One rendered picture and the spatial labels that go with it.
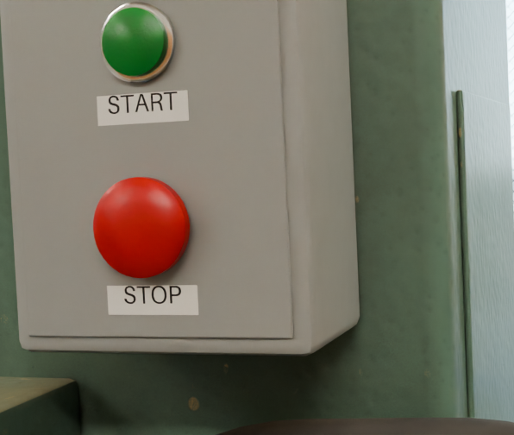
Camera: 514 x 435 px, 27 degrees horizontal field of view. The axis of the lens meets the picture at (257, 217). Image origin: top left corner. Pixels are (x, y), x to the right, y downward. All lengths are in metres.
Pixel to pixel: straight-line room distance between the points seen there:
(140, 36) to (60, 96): 0.03
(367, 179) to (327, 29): 0.06
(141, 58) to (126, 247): 0.06
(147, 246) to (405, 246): 0.10
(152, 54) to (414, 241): 0.11
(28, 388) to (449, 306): 0.15
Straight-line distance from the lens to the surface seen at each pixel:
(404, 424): 0.34
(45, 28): 0.35
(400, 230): 0.37
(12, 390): 0.40
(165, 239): 0.32
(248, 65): 0.32
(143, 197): 0.32
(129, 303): 0.33
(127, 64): 0.32
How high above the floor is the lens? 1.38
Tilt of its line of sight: 3 degrees down
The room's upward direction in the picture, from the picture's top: 3 degrees counter-clockwise
